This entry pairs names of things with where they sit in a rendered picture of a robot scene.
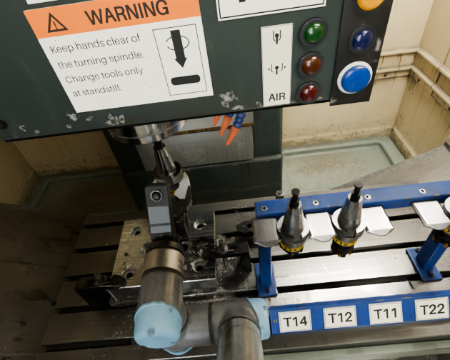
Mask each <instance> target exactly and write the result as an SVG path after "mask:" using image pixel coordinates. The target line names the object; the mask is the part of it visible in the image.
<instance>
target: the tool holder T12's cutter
mask: <svg viewBox="0 0 450 360"><path fill-rule="evenodd" d="M330 248H331V251H332V253H334V252H336V253H337V254H338V255H337V256H338V257H341V258H345V257H346V255H347V254H349V255H350V256H351V254H352V251H353V249H354V245H353V246H341V245H339V244H337V243H336V242H335V241H334V240H333V239H332V244H331V246H330Z"/></svg>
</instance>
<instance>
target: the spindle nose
mask: <svg viewBox="0 0 450 360"><path fill-rule="evenodd" d="M186 122H187V120H183V121H172V122H166V123H160V124H149V125H143V126H132V127H126V128H120V129H109V130H108V131H109V132H110V134H111V136H112V137H113V138H114V139H116V140H117V141H119V142H121V143H124V144H131V145H144V144H152V143H155V142H158V141H161V140H164V139H166V138H168V137H170V136H172V135H173V134H175V133H176V132H177V131H179V130H180V129H181V128H182V127H183V126H184V124H185V123H186Z"/></svg>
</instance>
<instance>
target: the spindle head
mask: <svg viewBox="0 0 450 360"><path fill-rule="evenodd" d="M85 1H94V0H55V1H45V2H41V3H35V4H28V3H27V1H26V0H0V139H1V140H4V141H5V142H13V141H23V140H29V139H40V138H46V137H52V136H63V135H69V134H80V133H86V132H92V131H103V130H109V129H120V128H126V127H132V126H143V125H149V124H160V123H166V122H172V121H183V120H189V119H200V118H206V117H212V116H223V115H229V114H240V113H246V112H252V111H263V110H269V109H280V108H286V107H292V106H303V105H309V104H303V103H301V102H299V101H298V99H297V97H296V91H297V89H298V88H299V87H300V86H301V85H302V84H303V83H304V82H307V81H315V82H317V83H318V84H319V86H320V87H321V95H320V97H319V98H318V99H317V100H316V101H315V102H313V103H310V104H320V103H326V102H330V98H331V88H332V82H333V77H334V67H335V62H336V52H337V46H338V41H339V32H340V26H341V16H342V11H343V5H344V0H326V6H320V7H314V8H309V9H299V10H294V11H285V12H279V13H274V14H264V15H258V16H249V17H244V18H238V19H229V20H223V21H219V19H218V13H217V7H216V0H199V8H200V13H201V22H202V26H203V31H204V40H205V44H206V53H207V58H208V63H209V71H210V76H211V84H212V89H213V94H214V95H211V96H200V97H194V98H188V99H178V100H172V101H162V102H156V103H150V104H139V105H133V106H123V107H117V108H111V109H100V110H94V111H84V112H78V113H77V112H76V110H75V108H74V106H73V104H72V103H71V101H70V99H69V97H68V95H67V93H66V91H65V90H64V88H63V86H62V84H61V82H60V80H59V78H58V76H57V75H56V72H55V71H54V68H53V67H52V65H51V63H50V61H49V59H48V57H47V56H46V54H45V52H44V50H43V48H42V46H41V44H40V43H39V40H38V39H37V37H36V34H35V33H34V31H33V29H32V27H31V25H30V23H29V22H28V20H27V18H26V16H25V14H24V11H26V10H32V9H40V8H46V7H51V6H61V5H65V4H75V3H80V2H85ZM314 17H319V18H322V19H323V20H324V21H325V22H326V23H327V26H328V34H327V36H326V38H325V40H324V41H323V42H322V43H321V44H319V45H318V46H315V47H307V46H304V45H303V44H302V42H301V41H300V38H299V32H300V29H301V27H302V25H303V24H304V22H306V21H307V20H308V19H310V18H314ZM290 23H293V35H292V55H291V94H290V104H282V105H276V106H265V107H264V98H263V76H262V55H261V27H265V26H274V25H280V24H290ZM310 51H316V52H319V53H320V54H321V55H322V56H323V58H324V67H323V69H322V70H321V72H320V73H319V74H317V75H316V76H314V77H311V78H306V77H303V76H302V75H301V74H300V73H299V71H298V62H299V60H300V58H301V57H302V56H303V55H304V54H306V53H308V52H310Z"/></svg>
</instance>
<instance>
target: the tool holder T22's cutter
mask: <svg viewBox="0 0 450 360"><path fill-rule="evenodd" d="M432 234H433V237H432V239H433V240H434V241H435V242H436V243H437V244H438V243H442V244H443V247H450V235H448V234H445V233H444V232H443V231H442V230H436V229H434V230H433V231H432Z"/></svg>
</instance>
